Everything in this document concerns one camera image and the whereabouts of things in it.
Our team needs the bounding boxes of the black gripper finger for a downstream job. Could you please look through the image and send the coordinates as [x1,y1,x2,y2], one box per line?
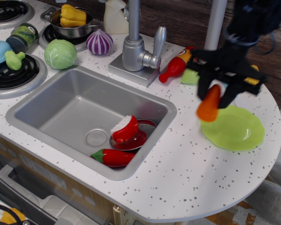
[197,70,215,100]
[218,82,244,109]

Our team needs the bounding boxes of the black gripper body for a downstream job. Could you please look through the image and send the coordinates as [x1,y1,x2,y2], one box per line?
[187,41,269,95]

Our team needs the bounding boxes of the orange toy carrot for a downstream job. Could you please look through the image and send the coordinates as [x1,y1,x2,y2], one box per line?
[196,84,221,122]

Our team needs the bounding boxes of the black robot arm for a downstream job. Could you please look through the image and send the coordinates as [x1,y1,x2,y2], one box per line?
[187,0,281,109]

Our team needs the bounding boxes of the lime green plate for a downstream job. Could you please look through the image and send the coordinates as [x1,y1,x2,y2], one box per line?
[201,105,265,151]

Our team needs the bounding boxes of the green toy pear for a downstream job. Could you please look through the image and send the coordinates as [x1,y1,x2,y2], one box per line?
[180,69,200,84]

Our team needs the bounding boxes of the yellow toy corn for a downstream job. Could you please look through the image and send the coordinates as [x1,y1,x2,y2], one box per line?
[244,65,260,85]

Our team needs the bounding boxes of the red ketchup bottle toy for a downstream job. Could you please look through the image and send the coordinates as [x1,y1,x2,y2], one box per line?
[159,46,195,83]

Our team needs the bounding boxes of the silver toy faucet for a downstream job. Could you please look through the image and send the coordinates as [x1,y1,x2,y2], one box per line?
[108,0,167,87]

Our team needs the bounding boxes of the red white toy apple half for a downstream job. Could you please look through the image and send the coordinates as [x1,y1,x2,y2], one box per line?
[111,115,139,143]

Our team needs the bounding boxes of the cream toy bottle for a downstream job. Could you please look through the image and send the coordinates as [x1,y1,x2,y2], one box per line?
[104,0,129,35]

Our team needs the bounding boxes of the purple striped toy onion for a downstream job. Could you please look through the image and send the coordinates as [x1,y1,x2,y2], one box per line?
[86,29,113,55]

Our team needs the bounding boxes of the red toy chili pepper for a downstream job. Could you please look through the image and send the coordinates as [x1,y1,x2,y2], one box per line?
[90,149,136,168]

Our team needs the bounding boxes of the grey sink basin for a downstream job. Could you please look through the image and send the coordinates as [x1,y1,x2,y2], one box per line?
[6,66,177,180]

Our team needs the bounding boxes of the green toy cabbage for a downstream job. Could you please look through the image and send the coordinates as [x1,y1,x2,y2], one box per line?
[44,39,77,70]

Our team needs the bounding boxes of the yellow toy bell pepper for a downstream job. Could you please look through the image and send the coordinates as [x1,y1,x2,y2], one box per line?
[60,4,87,28]

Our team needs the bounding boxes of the small steel pot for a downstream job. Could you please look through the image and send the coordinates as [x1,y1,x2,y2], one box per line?
[40,7,102,39]

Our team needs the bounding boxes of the rear right stove burner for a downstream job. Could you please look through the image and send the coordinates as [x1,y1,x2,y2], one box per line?
[38,25,88,52]

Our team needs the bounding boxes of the green labelled toy can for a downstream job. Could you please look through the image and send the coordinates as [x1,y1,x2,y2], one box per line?
[6,23,38,53]

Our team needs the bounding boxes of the light green toy broccoli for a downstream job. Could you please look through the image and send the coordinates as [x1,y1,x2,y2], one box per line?
[5,51,25,71]

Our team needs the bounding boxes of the front black stove burner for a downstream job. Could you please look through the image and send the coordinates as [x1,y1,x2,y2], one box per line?
[0,54,47,99]

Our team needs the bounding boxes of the toy oven door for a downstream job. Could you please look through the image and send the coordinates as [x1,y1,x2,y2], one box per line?
[0,162,86,225]

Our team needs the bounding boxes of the rear left stove burner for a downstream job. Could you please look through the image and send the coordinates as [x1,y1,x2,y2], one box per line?
[0,0,35,30]

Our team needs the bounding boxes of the yellow toy on floor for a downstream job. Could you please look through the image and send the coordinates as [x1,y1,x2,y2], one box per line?
[0,208,26,224]

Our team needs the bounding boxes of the blue handled toy knife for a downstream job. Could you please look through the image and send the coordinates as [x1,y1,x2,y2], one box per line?
[219,81,228,96]

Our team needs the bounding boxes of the grey vertical post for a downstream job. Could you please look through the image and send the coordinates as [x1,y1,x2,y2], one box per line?
[204,0,228,50]

